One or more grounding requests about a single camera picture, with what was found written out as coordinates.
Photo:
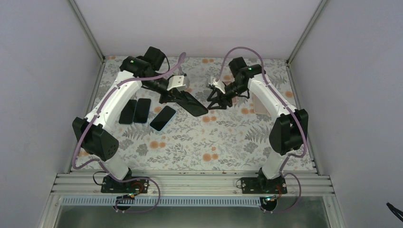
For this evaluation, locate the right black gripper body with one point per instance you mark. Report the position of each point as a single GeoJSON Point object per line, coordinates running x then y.
{"type": "Point", "coordinates": [224, 99]}

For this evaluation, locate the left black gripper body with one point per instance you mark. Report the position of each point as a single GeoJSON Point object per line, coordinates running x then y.
{"type": "Point", "coordinates": [171, 95]}

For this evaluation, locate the black phone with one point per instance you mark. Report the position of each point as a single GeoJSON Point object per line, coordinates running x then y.
{"type": "Point", "coordinates": [190, 104]}

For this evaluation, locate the beige phone case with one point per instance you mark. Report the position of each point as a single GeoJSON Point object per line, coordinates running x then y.
{"type": "Point", "coordinates": [259, 107]}

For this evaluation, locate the dark blue phone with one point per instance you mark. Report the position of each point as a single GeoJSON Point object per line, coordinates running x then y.
{"type": "Point", "coordinates": [142, 110]}

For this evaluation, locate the phone with beige case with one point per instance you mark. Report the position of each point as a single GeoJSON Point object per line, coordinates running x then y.
{"type": "Point", "coordinates": [127, 113]}

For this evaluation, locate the pink phone case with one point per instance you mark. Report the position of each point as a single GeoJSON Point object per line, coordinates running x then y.
{"type": "Point", "coordinates": [230, 91]}

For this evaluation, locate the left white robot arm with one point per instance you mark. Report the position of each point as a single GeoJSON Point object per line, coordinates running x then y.
{"type": "Point", "coordinates": [94, 140]}

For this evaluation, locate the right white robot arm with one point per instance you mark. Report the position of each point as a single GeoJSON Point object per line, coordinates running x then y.
{"type": "Point", "coordinates": [288, 133]}

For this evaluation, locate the floral patterned table mat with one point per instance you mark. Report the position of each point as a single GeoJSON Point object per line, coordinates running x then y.
{"type": "Point", "coordinates": [235, 139]}

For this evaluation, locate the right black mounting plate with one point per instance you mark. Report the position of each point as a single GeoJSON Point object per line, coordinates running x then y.
{"type": "Point", "coordinates": [254, 185]}

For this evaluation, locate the black mounting plate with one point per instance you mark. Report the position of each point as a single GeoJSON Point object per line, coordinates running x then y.
{"type": "Point", "coordinates": [135, 187]}
{"type": "Point", "coordinates": [254, 185]}

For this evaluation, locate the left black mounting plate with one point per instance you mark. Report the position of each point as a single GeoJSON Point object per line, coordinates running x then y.
{"type": "Point", "coordinates": [135, 187]}

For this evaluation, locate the black object at corner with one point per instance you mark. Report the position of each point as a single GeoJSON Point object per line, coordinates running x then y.
{"type": "Point", "coordinates": [398, 213]}

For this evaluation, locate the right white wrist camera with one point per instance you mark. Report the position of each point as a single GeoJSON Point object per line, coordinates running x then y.
{"type": "Point", "coordinates": [216, 85]}

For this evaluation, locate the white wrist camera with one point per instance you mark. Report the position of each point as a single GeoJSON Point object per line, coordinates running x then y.
{"type": "Point", "coordinates": [216, 85]}
{"type": "Point", "coordinates": [180, 82]}

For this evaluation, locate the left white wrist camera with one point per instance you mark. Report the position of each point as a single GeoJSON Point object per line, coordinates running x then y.
{"type": "Point", "coordinates": [180, 82]}

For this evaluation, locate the aluminium rail base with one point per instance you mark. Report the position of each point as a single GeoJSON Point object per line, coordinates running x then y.
{"type": "Point", "coordinates": [187, 189]}

